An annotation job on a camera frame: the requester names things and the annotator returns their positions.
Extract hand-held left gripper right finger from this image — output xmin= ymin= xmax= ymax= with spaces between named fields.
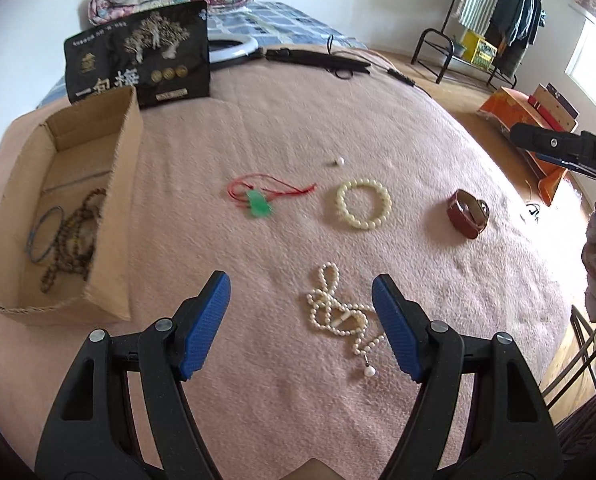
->
xmin=371 ymin=273 xmax=564 ymax=480

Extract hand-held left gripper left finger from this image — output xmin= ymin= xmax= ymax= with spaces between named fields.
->
xmin=34 ymin=270 xmax=232 ymax=480

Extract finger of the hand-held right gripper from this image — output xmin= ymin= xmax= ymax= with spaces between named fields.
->
xmin=534 ymin=150 xmax=596 ymax=177
xmin=509 ymin=122 xmax=585 ymax=157

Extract white pearl necklace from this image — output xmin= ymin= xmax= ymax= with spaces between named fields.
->
xmin=306 ymin=262 xmax=385 ymax=380

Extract cream bead bracelet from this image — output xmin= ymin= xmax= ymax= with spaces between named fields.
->
xmin=335 ymin=178 xmax=393 ymax=231

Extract green pendant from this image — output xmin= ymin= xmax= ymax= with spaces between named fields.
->
xmin=227 ymin=174 xmax=319 ymax=221

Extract cardboard box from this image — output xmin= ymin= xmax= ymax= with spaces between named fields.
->
xmin=0 ymin=85 xmax=144 ymax=328

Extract brown flat box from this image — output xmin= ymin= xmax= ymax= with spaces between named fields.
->
xmin=528 ymin=82 xmax=579 ymax=133

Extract orange box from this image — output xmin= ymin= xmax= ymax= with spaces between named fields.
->
xmin=480 ymin=86 xmax=571 ymax=206

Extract window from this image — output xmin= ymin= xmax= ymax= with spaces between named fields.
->
xmin=565 ymin=10 xmax=596 ymax=91

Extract yellow crate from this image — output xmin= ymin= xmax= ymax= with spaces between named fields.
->
xmin=460 ymin=30 xmax=499 ymax=68

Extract dark hanging clothes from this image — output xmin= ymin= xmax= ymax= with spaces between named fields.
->
xmin=488 ymin=0 xmax=549 ymax=76

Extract blue bangle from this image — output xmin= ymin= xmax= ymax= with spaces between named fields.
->
xmin=25 ymin=207 xmax=64 ymax=263

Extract pink blanket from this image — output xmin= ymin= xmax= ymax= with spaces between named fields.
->
xmin=0 ymin=47 xmax=591 ymax=480

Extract black folded tripod stand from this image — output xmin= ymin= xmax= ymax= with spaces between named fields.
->
xmin=265 ymin=46 xmax=372 ymax=75

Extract black snack bag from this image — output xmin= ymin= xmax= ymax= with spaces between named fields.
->
xmin=64 ymin=0 xmax=213 ymax=109

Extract blue checked bed sheet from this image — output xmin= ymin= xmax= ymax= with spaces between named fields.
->
xmin=35 ymin=0 xmax=369 ymax=111

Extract brown wooden bead necklace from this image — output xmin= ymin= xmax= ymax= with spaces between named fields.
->
xmin=38 ymin=187 xmax=108 ymax=293

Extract black ring light cable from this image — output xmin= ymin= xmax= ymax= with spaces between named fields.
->
xmin=328 ymin=35 xmax=419 ymax=88

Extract dark metal chair frame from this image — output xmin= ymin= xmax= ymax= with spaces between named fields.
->
xmin=548 ymin=305 xmax=596 ymax=461

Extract white ring light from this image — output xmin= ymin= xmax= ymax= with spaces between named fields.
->
xmin=207 ymin=35 xmax=263 ymax=61

